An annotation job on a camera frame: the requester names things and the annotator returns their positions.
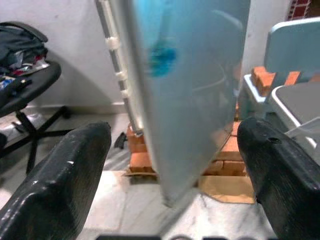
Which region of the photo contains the red brick stack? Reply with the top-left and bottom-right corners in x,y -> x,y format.
125,124 -> 159,175
250,65 -> 302,98
201,104 -> 251,177

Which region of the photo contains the black office chair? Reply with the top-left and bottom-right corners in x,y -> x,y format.
0,21 -> 74,176

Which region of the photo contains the silver pipe with white clips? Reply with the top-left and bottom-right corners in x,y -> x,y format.
94,0 -> 145,138

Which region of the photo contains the brown cardboard sheet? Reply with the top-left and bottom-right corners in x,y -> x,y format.
196,174 -> 256,205

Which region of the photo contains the light blue fridge body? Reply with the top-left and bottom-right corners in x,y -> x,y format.
239,17 -> 320,122

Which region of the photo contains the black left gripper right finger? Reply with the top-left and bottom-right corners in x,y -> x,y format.
236,116 -> 320,240

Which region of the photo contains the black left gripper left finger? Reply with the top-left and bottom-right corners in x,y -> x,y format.
0,121 -> 112,240

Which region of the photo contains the small black floor object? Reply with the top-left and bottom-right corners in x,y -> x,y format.
114,131 -> 129,150

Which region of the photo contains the light blue fridge door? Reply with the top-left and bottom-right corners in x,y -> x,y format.
129,0 -> 252,209

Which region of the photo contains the dark clothes heap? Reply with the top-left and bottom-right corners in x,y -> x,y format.
0,24 -> 50,77

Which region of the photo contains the grey white-rimmed fridge drawer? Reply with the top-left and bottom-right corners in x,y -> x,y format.
267,81 -> 320,157

